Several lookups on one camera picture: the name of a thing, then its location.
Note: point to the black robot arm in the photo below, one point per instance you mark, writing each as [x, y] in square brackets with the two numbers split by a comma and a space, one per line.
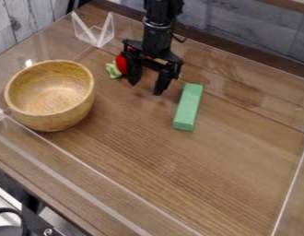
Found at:
[161, 12]

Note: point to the clear acrylic corner bracket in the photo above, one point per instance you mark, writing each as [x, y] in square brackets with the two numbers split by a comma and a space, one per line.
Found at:
[93, 35]

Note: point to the green rectangular block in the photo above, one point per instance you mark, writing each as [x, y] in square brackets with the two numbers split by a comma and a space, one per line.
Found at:
[185, 116]

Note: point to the red plush strawberry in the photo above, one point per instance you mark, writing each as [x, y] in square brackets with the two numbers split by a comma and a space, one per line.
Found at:
[116, 68]

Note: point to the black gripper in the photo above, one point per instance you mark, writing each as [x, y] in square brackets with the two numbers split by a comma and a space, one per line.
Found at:
[152, 53]

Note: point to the clear acrylic table barrier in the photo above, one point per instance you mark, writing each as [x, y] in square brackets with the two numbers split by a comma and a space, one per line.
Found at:
[125, 176]

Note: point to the black metal bracket with screw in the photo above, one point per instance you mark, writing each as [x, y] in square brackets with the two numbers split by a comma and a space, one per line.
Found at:
[36, 226]

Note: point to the wooden bowl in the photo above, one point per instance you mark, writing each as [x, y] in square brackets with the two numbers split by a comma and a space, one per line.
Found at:
[50, 95]

